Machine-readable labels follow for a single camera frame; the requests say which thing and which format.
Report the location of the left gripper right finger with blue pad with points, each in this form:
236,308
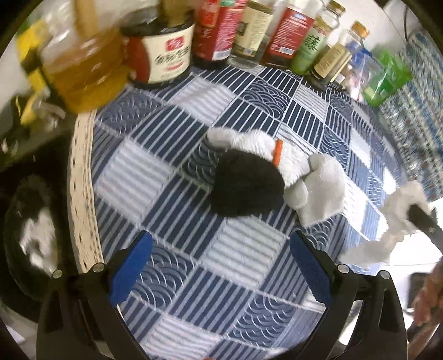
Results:
332,285

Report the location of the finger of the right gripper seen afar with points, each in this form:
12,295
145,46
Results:
427,225

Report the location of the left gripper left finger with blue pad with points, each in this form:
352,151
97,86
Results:
108,285

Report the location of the white tissue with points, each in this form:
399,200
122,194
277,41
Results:
395,211

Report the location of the black round cloth ball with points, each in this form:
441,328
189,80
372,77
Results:
244,185

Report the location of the black kitchen sink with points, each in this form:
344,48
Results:
47,157

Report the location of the black trash bag bin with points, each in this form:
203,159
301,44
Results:
36,237

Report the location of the person right hand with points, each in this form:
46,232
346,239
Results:
429,297

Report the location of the white plush toy orange collar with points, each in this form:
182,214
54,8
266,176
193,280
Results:
315,185

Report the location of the blue white patterned tablecloth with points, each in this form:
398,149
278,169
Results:
219,285

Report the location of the green plastic bag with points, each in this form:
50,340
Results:
385,82

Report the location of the plastic bag of salt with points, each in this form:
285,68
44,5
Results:
363,67

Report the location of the small bottle gold cap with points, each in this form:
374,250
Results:
333,61

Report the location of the large cooking oil jug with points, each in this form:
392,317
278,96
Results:
84,57

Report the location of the green label oil bottle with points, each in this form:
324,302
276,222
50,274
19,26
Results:
326,21

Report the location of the soy sauce jug white label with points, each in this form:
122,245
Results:
158,41

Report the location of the clear bottle red label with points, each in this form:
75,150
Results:
295,22

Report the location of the green label bottle behind jug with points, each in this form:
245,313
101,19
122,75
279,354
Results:
32,35

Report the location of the red label vinegar bottle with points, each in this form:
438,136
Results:
215,30

